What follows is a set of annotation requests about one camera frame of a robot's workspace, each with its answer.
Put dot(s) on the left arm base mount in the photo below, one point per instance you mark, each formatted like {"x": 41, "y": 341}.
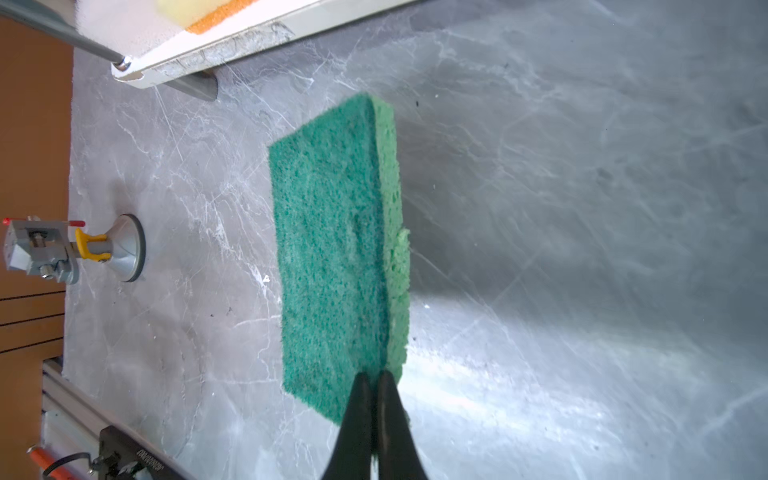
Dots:
{"x": 121, "y": 456}

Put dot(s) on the yellow foam sponge front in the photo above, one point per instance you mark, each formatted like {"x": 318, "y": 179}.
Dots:
{"x": 199, "y": 16}

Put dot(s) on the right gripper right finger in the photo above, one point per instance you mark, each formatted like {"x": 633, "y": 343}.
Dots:
{"x": 395, "y": 449}

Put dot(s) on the green scouring sponge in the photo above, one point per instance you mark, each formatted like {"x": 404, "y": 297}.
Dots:
{"x": 343, "y": 252}

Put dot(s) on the red handled tool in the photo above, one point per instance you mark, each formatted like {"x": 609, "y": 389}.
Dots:
{"x": 52, "y": 468}

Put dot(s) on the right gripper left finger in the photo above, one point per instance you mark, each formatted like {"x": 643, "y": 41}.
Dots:
{"x": 353, "y": 450}

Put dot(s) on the pale pink foam sponge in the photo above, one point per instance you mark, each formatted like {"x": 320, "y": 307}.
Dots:
{"x": 129, "y": 27}

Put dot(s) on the white two-tier shelf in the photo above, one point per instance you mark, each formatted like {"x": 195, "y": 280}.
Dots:
{"x": 185, "y": 61}

